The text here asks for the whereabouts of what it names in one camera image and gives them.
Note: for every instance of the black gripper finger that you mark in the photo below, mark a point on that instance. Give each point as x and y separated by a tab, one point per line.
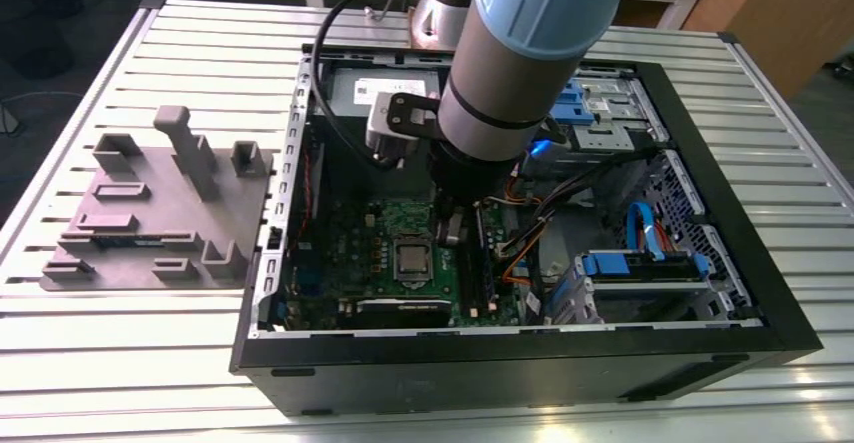
453	230

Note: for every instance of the silver CPU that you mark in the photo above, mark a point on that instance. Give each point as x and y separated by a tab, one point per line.
413	260

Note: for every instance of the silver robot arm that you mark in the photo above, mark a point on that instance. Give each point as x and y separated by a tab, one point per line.
507	73

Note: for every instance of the green motherboard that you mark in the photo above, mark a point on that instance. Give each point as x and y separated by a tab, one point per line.
354	263

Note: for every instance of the grey power supply unit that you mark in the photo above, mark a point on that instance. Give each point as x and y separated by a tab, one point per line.
347	163

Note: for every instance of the black graphics card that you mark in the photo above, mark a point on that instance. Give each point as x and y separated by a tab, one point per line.
401	313

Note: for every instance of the blue drive latch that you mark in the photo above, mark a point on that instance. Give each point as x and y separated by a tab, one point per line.
574	108

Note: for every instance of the metal drive cage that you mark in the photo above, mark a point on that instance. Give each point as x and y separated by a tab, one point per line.
614	138

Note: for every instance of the hard disk in blue carrier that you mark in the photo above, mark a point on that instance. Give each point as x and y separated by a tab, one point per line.
610	264

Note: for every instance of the black PC case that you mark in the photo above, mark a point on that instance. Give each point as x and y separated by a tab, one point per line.
467	378

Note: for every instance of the silver disk bay cage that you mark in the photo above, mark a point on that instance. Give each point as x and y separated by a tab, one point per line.
667	288

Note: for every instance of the grey parts rack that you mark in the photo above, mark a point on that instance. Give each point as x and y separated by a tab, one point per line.
167	213

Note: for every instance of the green RAM stick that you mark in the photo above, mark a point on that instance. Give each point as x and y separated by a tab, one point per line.
127	242

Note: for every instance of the wooden cabinet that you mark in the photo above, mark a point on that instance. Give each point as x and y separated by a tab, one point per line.
787	23

